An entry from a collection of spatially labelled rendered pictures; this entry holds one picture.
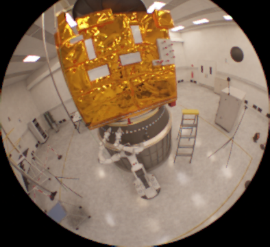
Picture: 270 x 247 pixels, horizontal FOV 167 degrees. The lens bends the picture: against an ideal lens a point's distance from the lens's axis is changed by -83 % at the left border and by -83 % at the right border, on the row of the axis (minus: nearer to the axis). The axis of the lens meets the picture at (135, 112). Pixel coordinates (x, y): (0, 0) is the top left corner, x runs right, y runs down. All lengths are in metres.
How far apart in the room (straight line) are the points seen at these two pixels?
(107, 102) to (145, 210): 2.60
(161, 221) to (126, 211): 0.89
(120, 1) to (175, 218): 4.57
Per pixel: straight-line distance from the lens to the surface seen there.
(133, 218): 2.75
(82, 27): 1.62
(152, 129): 1.90
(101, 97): 1.51
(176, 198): 2.71
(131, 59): 1.54
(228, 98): 3.90
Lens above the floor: 2.67
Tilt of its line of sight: 30 degrees down
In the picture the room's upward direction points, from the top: 14 degrees counter-clockwise
